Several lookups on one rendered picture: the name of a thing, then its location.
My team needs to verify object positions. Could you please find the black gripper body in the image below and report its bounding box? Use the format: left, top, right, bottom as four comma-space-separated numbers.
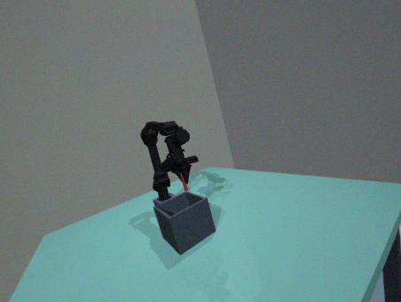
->
165, 147, 199, 172

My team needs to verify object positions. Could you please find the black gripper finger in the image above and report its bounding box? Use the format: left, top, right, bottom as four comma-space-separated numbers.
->
171, 170, 182, 181
177, 165, 191, 184

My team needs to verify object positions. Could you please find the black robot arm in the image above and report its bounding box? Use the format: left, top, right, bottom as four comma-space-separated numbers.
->
140, 121, 190, 202

